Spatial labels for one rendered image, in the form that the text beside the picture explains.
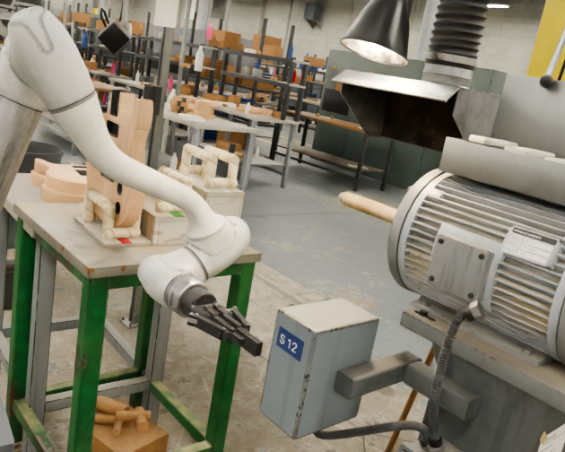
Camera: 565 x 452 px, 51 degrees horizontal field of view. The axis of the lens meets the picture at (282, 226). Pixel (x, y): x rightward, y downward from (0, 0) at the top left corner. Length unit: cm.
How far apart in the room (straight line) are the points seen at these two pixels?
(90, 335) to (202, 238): 46
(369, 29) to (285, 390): 66
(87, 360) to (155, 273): 42
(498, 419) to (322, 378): 30
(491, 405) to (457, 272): 23
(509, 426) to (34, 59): 105
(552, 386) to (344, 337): 32
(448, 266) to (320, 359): 26
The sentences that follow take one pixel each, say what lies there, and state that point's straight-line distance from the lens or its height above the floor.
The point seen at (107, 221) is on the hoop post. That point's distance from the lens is 178.
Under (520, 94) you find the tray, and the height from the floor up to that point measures 153.
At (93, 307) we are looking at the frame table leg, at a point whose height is 81.
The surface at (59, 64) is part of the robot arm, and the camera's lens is 122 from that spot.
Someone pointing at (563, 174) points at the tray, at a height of 142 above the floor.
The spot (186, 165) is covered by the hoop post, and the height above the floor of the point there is 114.
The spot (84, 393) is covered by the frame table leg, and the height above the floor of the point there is 56.
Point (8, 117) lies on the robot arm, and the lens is 139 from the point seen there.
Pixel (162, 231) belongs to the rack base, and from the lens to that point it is 182.
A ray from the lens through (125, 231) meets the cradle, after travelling 180.
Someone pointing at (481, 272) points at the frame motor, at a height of 125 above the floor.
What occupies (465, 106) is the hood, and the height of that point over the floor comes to 150.
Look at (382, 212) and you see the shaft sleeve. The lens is 125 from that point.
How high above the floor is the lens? 150
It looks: 15 degrees down
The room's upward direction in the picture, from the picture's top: 10 degrees clockwise
